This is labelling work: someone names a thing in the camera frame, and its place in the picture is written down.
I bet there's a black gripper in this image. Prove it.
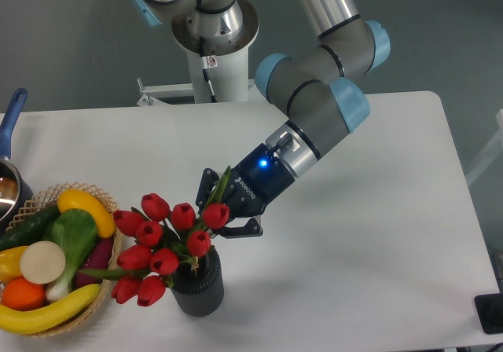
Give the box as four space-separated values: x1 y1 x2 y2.
196 144 295 239

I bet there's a red tulip bouquet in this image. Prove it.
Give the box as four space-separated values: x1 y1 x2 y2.
80 170 230 307

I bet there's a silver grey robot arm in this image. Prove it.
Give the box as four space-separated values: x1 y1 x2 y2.
133 0 390 238

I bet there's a dark grey ribbed vase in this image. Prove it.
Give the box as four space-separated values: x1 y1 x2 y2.
172 248 224 317

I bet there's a purple sweet potato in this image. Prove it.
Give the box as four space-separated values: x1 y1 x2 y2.
74 237 114 289

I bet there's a green bok choy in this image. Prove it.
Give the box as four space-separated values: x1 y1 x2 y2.
43 209 97 303

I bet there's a yellow squash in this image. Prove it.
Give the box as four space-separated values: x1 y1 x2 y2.
57 188 116 238

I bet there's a woven wicker basket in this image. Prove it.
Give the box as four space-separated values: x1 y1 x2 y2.
8 182 118 338

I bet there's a beige round disc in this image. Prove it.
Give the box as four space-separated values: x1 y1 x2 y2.
20 240 66 284

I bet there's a green cucumber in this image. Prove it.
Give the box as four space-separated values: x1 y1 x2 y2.
1 204 61 251

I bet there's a yellow bell pepper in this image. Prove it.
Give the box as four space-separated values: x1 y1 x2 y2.
0 246 28 284

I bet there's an orange fruit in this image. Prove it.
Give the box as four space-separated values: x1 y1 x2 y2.
1 277 46 311

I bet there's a yellow banana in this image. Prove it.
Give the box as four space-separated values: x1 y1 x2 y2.
1 284 101 336

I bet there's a black device at edge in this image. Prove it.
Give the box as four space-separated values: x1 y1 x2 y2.
474 293 502 335

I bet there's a blue handled saucepan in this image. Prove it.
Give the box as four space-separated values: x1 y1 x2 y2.
1 88 32 235

